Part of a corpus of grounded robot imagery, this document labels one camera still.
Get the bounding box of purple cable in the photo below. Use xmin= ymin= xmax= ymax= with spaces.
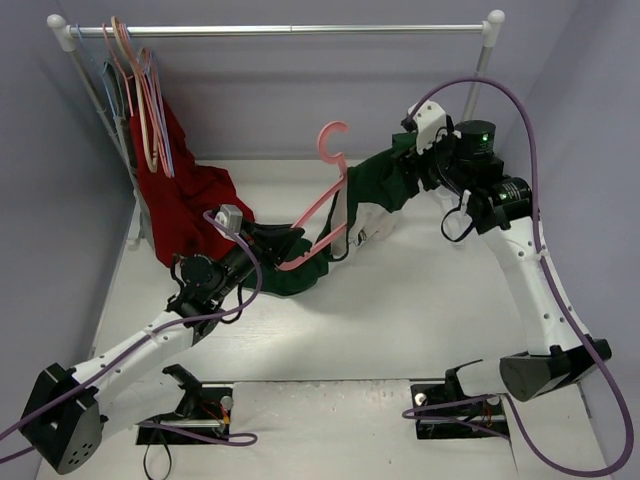
xmin=402 ymin=77 xmax=635 ymax=476
xmin=0 ymin=209 xmax=264 ymax=464

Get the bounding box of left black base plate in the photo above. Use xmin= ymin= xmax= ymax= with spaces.
xmin=135 ymin=383 xmax=234 ymax=446

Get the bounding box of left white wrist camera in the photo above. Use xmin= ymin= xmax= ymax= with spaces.
xmin=214 ymin=204 xmax=243 ymax=240

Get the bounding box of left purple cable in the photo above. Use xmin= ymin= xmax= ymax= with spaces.
xmin=0 ymin=209 xmax=264 ymax=464

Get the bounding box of black loop cable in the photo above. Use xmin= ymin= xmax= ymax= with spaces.
xmin=144 ymin=442 xmax=176 ymax=479

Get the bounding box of white green raglan t shirt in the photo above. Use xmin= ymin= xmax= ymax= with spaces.
xmin=261 ymin=148 xmax=419 ymax=297

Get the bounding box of white metal clothes rack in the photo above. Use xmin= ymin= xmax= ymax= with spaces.
xmin=46 ymin=11 xmax=507 ymax=251

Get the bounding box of beige wooden hanger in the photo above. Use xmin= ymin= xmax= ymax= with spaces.
xmin=110 ymin=17 xmax=161 ymax=175

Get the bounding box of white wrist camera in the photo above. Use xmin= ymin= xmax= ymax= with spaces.
xmin=214 ymin=204 xmax=243 ymax=240
xmin=401 ymin=100 xmax=447 ymax=154

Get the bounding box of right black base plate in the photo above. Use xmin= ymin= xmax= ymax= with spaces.
xmin=409 ymin=383 xmax=510 ymax=441

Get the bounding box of red t shirt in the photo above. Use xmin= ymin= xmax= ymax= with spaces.
xmin=130 ymin=105 xmax=255 ymax=267

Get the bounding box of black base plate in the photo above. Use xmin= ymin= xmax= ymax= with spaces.
xmin=135 ymin=383 xmax=234 ymax=446
xmin=409 ymin=383 xmax=510 ymax=441

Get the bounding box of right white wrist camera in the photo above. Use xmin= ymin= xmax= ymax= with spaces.
xmin=401 ymin=100 xmax=447 ymax=154

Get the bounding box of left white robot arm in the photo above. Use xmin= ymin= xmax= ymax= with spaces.
xmin=18 ymin=221 xmax=304 ymax=475

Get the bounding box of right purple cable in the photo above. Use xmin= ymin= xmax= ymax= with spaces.
xmin=402 ymin=77 xmax=635 ymax=476

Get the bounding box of blue plastic hanger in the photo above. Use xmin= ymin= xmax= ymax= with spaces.
xmin=76 ymin=24 xmax=125 ymax=118

